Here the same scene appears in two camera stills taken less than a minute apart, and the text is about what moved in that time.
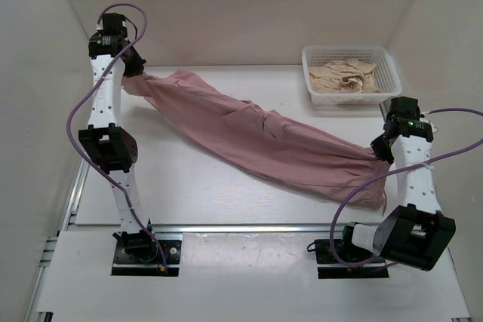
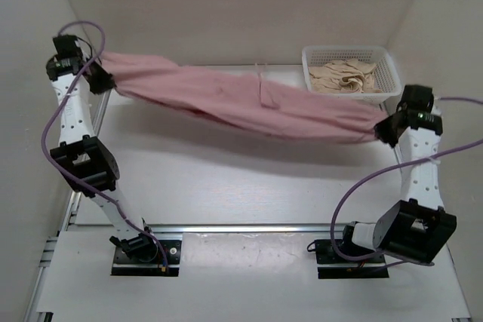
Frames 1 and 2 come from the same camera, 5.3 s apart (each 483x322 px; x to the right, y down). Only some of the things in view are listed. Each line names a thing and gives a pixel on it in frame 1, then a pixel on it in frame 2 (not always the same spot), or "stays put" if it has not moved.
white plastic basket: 350,75 stays put
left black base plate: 129,264 stays put
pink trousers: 266,141 -> 242,96
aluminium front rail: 247,228 stays put
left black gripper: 136,66 -> 105,84
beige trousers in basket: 343,75 stays put
